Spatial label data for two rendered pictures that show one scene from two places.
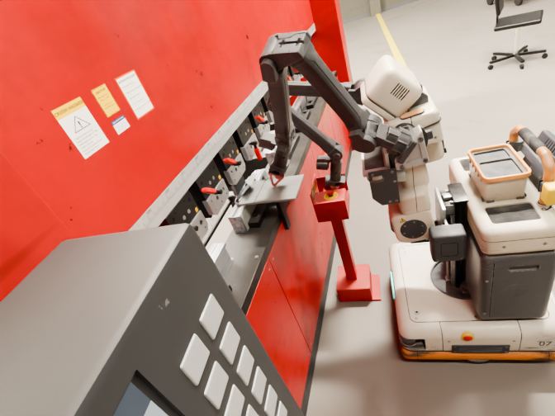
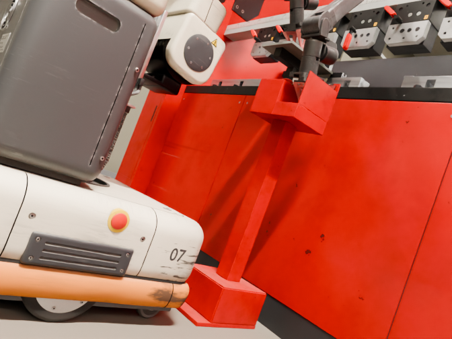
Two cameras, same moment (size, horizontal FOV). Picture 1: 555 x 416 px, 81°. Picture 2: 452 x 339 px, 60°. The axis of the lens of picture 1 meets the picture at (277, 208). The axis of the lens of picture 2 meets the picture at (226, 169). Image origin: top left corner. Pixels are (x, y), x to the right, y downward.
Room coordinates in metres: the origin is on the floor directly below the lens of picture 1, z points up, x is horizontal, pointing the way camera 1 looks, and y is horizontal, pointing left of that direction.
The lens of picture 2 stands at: (1.85, -1.50, 0.39)
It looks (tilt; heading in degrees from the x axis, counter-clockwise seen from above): 3 degrees up; 116
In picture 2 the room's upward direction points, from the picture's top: 21 degrees clockwise
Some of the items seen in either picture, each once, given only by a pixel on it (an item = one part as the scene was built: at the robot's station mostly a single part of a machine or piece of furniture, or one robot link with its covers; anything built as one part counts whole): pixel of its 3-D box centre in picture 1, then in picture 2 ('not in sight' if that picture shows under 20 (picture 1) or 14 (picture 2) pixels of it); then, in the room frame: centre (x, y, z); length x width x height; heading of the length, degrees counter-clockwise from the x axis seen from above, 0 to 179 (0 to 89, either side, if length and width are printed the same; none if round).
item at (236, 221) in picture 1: (251, 198); (323, 91); (1.36, 0.10, 0.92); 0.39 x 0.06 x 0.10; 153
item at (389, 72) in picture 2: not in sight; (349, 96); (1.34, 0.69, 1.12); 1.13 x 0.02 x 0.44; 153
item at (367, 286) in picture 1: (358, 282); (214, 294); (1.38, -0.31, 0.06); 0.25 x 0.20 x 0.12; 67
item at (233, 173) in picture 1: (225, 162); (328, 38); (1.29, 0.14, 1.18); 0.15 x 0.09 x 0.17; 153
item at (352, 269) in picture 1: (343, 245); (256, 200); (1.40, -0.28, 0.39); 0.06 x 0.06 x 0.54; 67
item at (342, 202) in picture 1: (330, 195); (294, 97); (1.40, -0.28, 0.75); 0.20 x 0.16 x 0.18; 157
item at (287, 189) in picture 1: (272, 190); (297, 59); (1.25, -0.01, 1.00); 0.26 x 0.18 x 0.01; 63
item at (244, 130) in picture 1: (241, 139); (366, 33); (1.47, 0.04, 1.18); 0.15 x 0.09 x 0.17; 153
